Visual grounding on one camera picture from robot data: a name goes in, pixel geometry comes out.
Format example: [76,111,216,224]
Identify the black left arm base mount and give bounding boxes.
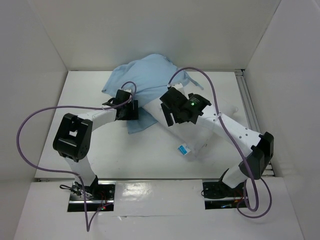
[59,181,116,213]

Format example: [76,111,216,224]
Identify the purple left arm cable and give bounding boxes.
[16,81,137,232]

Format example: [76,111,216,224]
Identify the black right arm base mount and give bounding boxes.
[200,180,246,210]

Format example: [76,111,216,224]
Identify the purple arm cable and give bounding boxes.
[167,66,272,220]
[16,81,137,232]

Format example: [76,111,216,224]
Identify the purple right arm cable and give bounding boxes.
[167,66,272,220]

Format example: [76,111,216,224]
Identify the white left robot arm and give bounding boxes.
[53,89,139,200]

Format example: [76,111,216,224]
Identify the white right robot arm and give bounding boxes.
[160,87,274,196]

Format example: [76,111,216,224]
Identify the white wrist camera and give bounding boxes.
[167,83,184,92]
[121,86,133,93]

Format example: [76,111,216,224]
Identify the light blue green pillowcase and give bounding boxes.
[101,52,205,135]

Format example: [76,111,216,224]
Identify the white pillow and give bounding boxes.
[144,69,238,162]

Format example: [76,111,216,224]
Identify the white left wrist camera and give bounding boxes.
[121,86,133,93]

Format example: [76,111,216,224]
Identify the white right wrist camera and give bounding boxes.
[167,83,184,92]

